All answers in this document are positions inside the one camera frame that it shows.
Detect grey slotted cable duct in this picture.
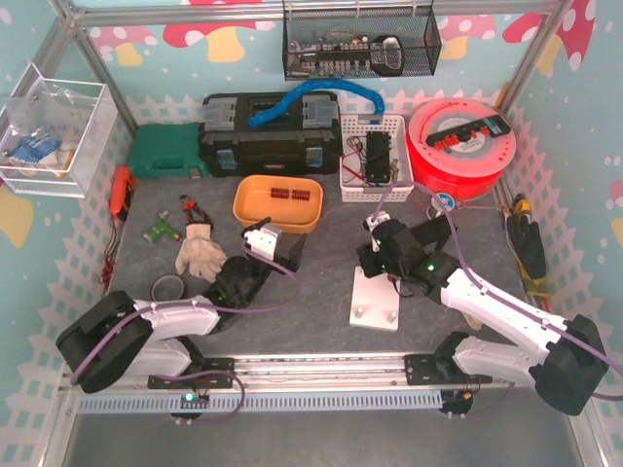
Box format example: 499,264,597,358
77,389,443,414

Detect black toolbox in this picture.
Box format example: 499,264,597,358
198,90,343,177

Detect aluminium rail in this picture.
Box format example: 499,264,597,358
62,347,580,393

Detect white work glove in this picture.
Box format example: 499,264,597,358
175,223,228,283

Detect blue corrugated hose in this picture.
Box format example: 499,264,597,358
248,79,385,128

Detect solder wire spool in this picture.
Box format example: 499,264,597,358
426,193,457,220

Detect blue white glove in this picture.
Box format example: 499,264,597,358
9,127,62,166

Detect white peg base plate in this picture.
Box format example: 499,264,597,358
349,267,400,332

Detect small red spring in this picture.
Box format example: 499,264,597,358
291,190,312,201
270,187,290,199

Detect orange multimeter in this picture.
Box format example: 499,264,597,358
109,165,137,222

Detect black wire mesh basket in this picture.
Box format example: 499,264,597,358
282,1,442,81

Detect black module in basket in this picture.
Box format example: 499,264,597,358
365,131,390,184

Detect clear acrylic wall box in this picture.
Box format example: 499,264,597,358
1,63,118,198

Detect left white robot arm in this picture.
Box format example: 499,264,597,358
55,218,307,394

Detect grey tape roll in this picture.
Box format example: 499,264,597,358
150,274,186,302

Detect green plastic case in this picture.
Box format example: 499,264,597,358
127,123,209,178

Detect green small tool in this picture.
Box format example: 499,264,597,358
143,210,183,243

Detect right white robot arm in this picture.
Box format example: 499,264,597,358
358,206,622,415

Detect red handled pliers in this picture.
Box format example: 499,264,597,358
179,195,213,228

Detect black yellow work glove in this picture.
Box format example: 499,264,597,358
506,214,551,298

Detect red filament spool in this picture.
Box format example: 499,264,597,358
406,97,517,200

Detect yellow handled screwdriver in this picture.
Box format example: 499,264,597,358
457,193,532,218

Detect white perforated basket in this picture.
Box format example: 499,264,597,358
339,114,413,202

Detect black terminal strip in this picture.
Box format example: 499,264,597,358
425,115,511,150

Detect orange plastic tray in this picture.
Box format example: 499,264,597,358
233,175,324,234

